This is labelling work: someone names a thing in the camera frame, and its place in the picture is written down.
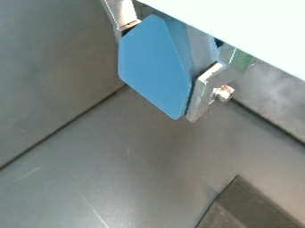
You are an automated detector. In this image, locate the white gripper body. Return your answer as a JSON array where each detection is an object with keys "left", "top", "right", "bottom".
[{"left": 136, "top": 0, "right": 305, "bottom": 80}]

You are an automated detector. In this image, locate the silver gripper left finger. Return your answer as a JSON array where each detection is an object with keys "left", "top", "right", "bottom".
[{"left": 100, "top": 0, "right": 140, "bottom": 40}]

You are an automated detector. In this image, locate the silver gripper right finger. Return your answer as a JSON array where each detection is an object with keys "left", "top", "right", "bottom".
[{"left": 185, "top": 44, "right": 254, "bottom": 122}]

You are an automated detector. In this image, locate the black curved fixture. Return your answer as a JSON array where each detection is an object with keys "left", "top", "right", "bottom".
[{"left": 195, "top": 175, "right": 305, "bottom": 228}]

